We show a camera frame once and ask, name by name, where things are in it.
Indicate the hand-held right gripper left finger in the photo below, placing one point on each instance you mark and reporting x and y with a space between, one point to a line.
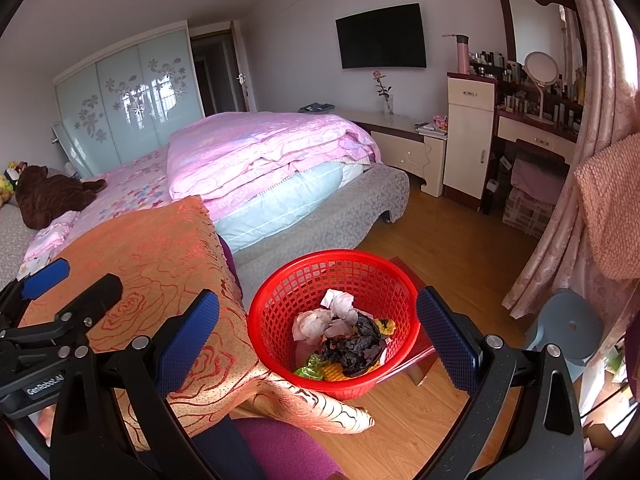
187 345

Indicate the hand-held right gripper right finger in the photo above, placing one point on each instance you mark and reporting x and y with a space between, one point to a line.
447 342

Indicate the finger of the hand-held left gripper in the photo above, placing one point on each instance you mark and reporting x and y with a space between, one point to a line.
95 300
47 277

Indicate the black plastic bag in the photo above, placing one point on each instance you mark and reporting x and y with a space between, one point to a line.
355 345

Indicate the red plastic basket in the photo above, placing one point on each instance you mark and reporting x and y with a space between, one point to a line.
280 300

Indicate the white paper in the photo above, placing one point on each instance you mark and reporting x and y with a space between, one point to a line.
340 305

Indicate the yellow foam fruit net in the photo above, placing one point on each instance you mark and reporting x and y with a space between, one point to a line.
334 373

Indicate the green white packet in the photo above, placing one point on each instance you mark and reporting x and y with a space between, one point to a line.
307 367

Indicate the pinkish paper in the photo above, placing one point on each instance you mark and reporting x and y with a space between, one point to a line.
310 325

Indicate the pink printed cloth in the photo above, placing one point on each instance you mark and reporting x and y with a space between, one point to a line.
47 240

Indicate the orange rose-pattern blanket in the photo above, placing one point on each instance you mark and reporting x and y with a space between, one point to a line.
150 260

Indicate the brown teddy bear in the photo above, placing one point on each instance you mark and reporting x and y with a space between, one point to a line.
50 195

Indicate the yellow plush toy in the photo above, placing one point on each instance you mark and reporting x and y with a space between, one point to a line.
6 192

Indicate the penguin plush toy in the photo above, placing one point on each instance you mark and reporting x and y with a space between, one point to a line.
15 170

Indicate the pink floral bed sheet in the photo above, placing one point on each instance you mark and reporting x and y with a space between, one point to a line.
130 190

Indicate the grey-blue plastic stool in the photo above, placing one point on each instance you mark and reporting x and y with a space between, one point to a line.
570 325

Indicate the purple cushion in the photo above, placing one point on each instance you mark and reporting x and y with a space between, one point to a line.
280 450

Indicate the storage crate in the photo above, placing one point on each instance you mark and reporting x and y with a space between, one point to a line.
525 215

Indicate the light blue pillow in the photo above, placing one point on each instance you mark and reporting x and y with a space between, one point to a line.
280 205

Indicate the grey fabric bed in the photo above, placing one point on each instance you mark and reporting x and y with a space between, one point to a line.
325 220

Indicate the mauve stool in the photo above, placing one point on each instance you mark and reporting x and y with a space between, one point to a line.
537 180

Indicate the glass door wardrobe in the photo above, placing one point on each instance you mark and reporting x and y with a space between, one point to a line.
130 100

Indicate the cream low cabinet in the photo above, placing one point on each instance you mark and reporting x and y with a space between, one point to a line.
400 147

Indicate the cream tall cabinet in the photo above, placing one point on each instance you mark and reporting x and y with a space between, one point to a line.
470 140

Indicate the pink quilt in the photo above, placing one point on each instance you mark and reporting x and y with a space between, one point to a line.
270 155

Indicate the stack of papers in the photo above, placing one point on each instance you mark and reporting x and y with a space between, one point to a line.
430 130

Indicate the salmon knit towel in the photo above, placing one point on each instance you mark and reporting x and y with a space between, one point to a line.
615 200

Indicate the pink trinket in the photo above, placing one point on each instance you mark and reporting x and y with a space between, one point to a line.
440 121

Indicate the dressing table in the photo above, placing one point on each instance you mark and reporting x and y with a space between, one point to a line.
535 135

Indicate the glass vase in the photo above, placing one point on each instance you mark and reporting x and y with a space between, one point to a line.
388 106

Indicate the wooden door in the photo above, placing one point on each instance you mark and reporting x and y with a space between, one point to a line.
245 70

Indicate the pink rose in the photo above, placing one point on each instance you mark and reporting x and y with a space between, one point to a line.
378 76

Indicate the row of cosmetic bottles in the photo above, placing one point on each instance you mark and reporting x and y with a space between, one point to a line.
510 72

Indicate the pink bottle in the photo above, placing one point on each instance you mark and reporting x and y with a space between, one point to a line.
461 57

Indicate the round makeup mirror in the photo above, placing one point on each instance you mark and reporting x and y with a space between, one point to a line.
541 67

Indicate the pink curtain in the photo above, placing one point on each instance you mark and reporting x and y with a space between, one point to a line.
605 85

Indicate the dressing table mirror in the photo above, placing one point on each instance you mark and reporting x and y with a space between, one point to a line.
535 25

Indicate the wall television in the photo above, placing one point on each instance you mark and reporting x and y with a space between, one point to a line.
380 36

